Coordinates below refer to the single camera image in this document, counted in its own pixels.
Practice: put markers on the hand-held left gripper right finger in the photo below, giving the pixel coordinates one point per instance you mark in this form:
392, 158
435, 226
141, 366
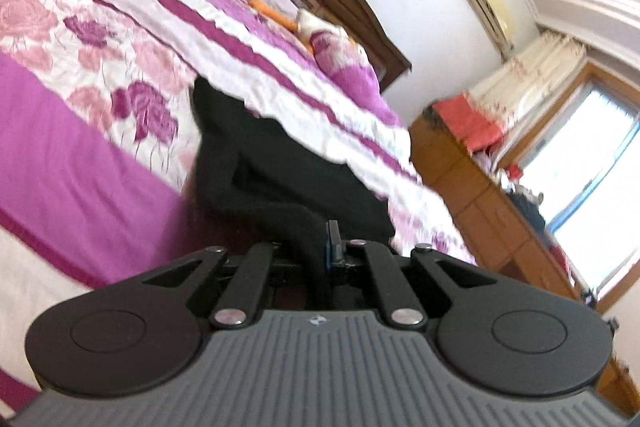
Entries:
334, 247

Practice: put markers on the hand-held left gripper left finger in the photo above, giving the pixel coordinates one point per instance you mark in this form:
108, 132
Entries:
255, 267

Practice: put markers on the black button cardigan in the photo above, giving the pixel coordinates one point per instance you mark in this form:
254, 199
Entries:
280, 177

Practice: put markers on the wooden cabinet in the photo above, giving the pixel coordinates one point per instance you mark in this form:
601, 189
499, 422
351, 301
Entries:
480, 207

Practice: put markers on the purple floral cushion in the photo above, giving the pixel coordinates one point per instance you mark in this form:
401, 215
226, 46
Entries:
350, 67

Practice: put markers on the dark cloth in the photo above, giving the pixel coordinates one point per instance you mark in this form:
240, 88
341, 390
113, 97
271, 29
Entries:
530, 212

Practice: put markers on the purple floral bedspread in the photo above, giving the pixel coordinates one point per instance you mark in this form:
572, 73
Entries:
75, 147

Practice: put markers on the white and orange plush toy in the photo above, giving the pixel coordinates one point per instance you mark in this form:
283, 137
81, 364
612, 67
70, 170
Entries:
312, 24

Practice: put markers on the coral and white curtain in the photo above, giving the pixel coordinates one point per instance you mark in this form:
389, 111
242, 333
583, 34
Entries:
520, 87

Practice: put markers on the window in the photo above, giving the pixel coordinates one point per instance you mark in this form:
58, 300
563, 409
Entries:
595, 177

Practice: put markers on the wall air conditioner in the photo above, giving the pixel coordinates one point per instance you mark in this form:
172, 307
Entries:
487, 4

